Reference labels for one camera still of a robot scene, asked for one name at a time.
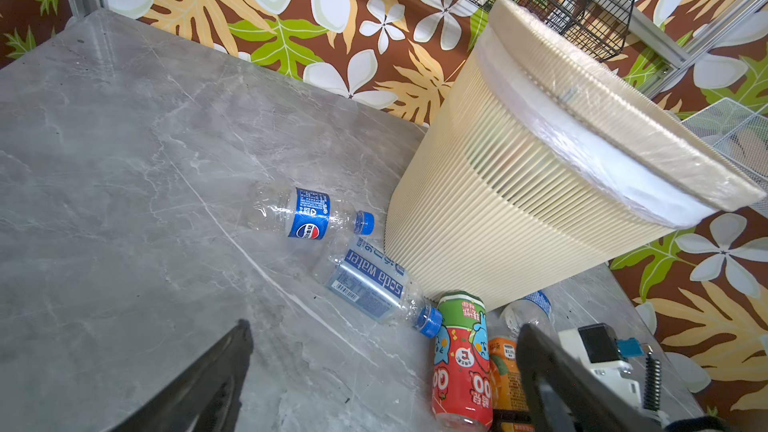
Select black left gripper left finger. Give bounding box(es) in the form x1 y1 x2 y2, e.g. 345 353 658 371
114 320 254 431

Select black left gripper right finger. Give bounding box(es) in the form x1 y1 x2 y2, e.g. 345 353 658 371
516 324 660 432

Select orange label juice bottle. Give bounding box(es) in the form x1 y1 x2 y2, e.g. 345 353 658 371
489 337 534 431

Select soda water bottle blue cap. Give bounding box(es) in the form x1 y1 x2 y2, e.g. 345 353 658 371
313 235 443 339

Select clear Pepsi bottle blue label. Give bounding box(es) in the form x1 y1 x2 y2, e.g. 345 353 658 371
243 182 375 241

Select cream slatted plastic bin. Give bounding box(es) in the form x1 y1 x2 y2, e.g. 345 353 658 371
384 0 765 309

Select white wire basket right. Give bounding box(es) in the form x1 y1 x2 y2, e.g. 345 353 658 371
682 98 767 191

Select aluminium frame post back right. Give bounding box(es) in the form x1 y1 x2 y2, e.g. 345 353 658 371
639 0 767 98

